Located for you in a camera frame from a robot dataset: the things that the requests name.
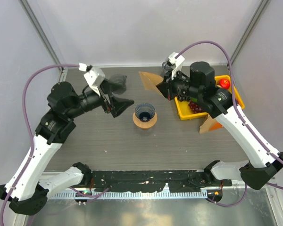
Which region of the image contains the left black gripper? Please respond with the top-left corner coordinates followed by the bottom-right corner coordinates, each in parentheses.
top-left (66, 78), bottom-right (134, 119)

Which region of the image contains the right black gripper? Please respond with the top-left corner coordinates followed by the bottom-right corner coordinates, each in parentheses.
top-left (153, 67), bottom-right (202, 101)

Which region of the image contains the brown paper coffee filter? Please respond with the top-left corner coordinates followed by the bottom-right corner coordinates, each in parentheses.
top-left (139, 72), bottom-right (163, 93)

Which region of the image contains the blue glass dripper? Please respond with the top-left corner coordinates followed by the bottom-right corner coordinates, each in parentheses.
top-left (134, 103), bottom-right (156, 122)

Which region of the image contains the wooden dripper ring holder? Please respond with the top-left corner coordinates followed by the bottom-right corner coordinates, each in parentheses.
top-left (133, 113), bottom-right (158, 130)

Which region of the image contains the glass carafe with wood band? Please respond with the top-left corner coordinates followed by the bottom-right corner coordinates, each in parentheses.
top-left (138, 128), bottom-right (152, 137)

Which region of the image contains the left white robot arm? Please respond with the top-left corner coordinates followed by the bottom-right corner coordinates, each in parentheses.
top-left (0, 75), bottom-right (134, 216)

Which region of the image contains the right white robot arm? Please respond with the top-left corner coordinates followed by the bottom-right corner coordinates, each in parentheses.
top-left (156, 62), bottom-right (283, 190)

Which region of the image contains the grey plastic dripper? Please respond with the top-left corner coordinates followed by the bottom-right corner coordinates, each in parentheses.
top-left (109, 74), bottom-right (127, 95)

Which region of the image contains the brown paper filter stack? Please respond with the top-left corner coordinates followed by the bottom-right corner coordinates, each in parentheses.
top-left (199, 115), bottom-right (216, 134)

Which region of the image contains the orange filter holder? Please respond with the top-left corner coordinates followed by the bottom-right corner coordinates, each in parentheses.
top-left (209, 121), bottom-right (223, 131)

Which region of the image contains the grey plastic measuring cup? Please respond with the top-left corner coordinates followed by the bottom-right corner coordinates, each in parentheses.
top-left (161, 61), bottom-right (175, 76)

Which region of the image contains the dark grape bunch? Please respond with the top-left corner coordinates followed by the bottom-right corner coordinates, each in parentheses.
top-left (177, 95), bottom-right (190, 102)

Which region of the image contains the yellow plastic bin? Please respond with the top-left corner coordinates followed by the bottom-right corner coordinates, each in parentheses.
top-left (175, 75), bottom-right (245, 121)

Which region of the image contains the red grape bunch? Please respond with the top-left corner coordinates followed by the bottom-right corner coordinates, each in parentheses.
top-left (188, 100), bottom-right (203, 114)

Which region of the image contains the red apple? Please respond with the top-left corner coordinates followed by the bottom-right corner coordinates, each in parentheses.
top-left (218, 79), bottom-right (231, 89)

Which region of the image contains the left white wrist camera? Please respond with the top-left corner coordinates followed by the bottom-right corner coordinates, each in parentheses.
top-left (79, 63), bottom-right (106, 96)

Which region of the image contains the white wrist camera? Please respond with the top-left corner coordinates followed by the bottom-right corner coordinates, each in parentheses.
top-left (79, 63), bottom-right (106, 96)
top-left (167, 52), bottom-right (185, 80)

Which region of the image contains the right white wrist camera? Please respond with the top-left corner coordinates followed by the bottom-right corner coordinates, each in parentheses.
top-left (167, 52), bottom-right (185, 80)

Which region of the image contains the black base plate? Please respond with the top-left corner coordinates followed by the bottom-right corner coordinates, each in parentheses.
top-left (74, 170), bottom-right (232, 193)

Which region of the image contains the white slotted cable duct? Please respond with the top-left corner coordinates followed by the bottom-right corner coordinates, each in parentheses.
top-left (51, 189), bottom-right (208, 200)

